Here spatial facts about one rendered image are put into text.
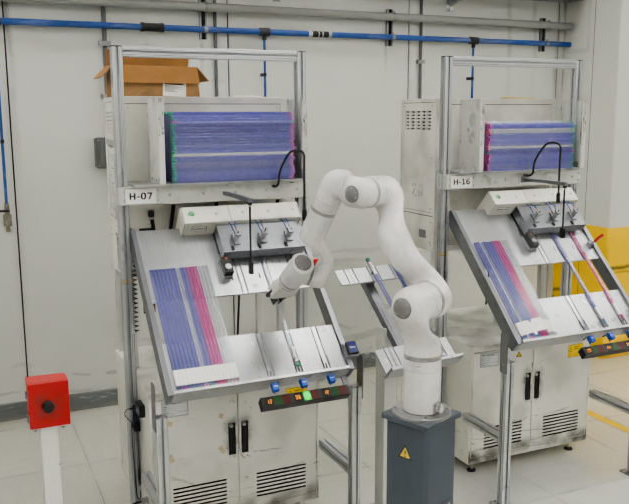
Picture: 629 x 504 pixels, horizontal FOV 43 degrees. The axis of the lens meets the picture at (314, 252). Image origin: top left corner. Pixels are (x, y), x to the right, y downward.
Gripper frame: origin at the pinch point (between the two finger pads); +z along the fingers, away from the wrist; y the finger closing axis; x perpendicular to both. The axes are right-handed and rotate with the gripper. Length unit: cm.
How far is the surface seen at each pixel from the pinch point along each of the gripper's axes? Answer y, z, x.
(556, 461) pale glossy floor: -145, 59, 75
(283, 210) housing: -11.9, -0.4, -37.9
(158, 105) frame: 38, -26, -71
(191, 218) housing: 26.8, -0.6, -36.4
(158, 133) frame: 39, -20, -63
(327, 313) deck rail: -19.0, -0.3, 8.3
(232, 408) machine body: 16.1, 31.6, 31.4
